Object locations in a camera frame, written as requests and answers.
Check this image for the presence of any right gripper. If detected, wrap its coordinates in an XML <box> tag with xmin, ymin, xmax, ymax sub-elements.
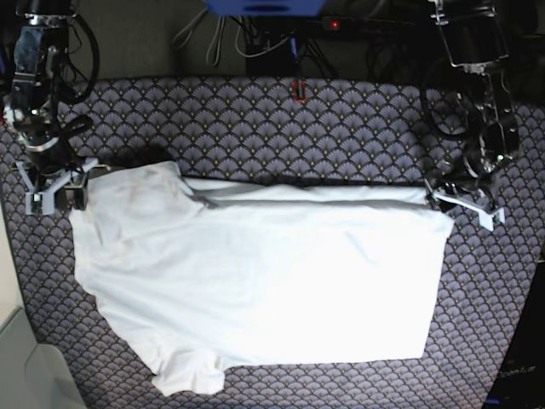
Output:
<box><xmin>26</xmin><ymin>136</ymin><xmax>89</xmax><ymax>210</ymax></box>

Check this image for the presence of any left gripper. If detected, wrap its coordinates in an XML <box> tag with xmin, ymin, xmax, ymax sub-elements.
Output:
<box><xmin>426</xmin><ymin>147</ymin><xmax>511</xmax><ymax>213</ymax></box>

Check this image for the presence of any white T-shirt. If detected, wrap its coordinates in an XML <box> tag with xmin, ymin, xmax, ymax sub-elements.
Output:
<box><xmin>69</xmin><ymin>161</ymin><xmax>455</xmax><ymax>396</ymax></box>

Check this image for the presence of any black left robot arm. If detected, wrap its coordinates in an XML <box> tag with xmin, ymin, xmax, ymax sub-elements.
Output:
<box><xmin>420</xmin><ymin>1</ymin><xmax>520</xmax><ymax>212</ymax></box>

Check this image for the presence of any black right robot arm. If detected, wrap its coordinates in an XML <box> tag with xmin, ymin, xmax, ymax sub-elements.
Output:
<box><xmin>3</xmin><ymin>1</ymin><xmax>100</xmax><ymax>216</ymax></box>

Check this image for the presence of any patterned purple table cloth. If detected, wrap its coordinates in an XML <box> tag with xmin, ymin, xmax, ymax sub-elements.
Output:
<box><xmin>1</xmin><ymin>78</ymin><xmax>544</xmax><ymax>408</ymax></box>

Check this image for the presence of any red black table clamp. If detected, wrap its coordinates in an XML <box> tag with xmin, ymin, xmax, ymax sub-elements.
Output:
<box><xmin>292</xmin><ymin>79</ymin><xmax>307</xmax><ymax>103</ymax></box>

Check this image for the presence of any grey plastic bin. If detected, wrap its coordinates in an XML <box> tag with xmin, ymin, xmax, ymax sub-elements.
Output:
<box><xmin>1</xmin><ymin>308</ymin><xmax>86</xmax><ymax>408</ymax></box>

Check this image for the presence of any black power strip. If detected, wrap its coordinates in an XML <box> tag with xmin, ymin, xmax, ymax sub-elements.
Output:
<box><xmin>318</xmin><ymin>16</ymin><xmax>415</xmax><ymax>34</ymax></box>

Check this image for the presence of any black box under table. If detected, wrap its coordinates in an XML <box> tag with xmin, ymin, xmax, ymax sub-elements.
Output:
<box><xmin>245</xmin><ymin>43</ymin><xmax>296</xmax><ymax>78</ymax></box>

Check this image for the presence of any blue box overhead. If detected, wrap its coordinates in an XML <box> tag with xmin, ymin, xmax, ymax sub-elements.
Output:
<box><xmin>205</xmin><ymin>0</ymin><xmax>325</xmax><ymax>17</ymax></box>

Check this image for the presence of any grey looped cable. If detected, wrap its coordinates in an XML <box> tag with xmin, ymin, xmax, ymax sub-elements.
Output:
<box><xmin>171</xmin><ymin>12</ymin><xmax>227</xmax><ymax>67</ymax></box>

